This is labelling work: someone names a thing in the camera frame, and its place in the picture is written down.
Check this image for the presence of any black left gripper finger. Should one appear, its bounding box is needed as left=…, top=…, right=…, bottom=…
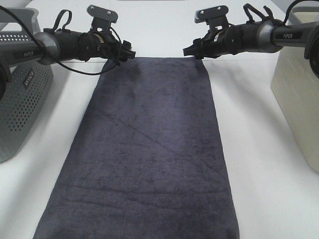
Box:
left=121, top=41, right=136, bottom=61

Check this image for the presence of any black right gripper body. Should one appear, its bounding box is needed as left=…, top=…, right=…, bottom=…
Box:
left=194, top=27, right=239, bottom=59

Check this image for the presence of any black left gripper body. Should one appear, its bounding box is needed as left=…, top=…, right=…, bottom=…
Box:
left=78, top=31, right=125, bottom=62

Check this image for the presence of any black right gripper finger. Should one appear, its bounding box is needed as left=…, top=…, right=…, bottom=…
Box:
left=183, top=46, right=199, bottom=57

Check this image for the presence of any dark grey towel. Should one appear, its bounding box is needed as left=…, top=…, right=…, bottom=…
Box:
left=34, top=58, right=240, bottom=239

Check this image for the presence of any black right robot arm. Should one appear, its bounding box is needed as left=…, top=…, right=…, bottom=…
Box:
left=183, top=20, right=319, bottom=76

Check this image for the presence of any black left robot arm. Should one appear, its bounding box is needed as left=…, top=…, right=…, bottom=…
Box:
left=0, top=30, right=136, bottom=98

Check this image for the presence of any grey perforated plastic basket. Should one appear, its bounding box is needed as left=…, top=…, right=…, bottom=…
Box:
left=0, top=7, right=53, bottom=162

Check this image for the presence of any beige bin with grey rim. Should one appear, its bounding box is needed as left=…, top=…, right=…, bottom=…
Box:
left=270, top=4, right=319, bottom=175

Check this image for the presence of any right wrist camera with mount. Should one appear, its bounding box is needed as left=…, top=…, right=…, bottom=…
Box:
left=194, top=5, right=229, bottom=30

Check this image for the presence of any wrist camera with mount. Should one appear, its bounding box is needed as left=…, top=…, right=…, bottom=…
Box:
left=194, top=5, right=229, bottom=30
left=87, top=5, right=118, bottom=32

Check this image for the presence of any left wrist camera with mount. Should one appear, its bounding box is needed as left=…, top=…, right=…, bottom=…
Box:
left=87, top=5, right=118, bottom=32

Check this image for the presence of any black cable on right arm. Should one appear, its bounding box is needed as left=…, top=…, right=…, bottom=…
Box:
left=243, top=0, right=319, bottom=28

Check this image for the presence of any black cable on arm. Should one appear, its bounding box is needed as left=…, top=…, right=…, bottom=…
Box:
left=243, top=0, right=319, bottom=28
left=0, top=4, right=125, bottom=75

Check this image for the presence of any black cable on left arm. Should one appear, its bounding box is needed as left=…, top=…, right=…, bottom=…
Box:
left=0, top=4, right=125, bottom=75

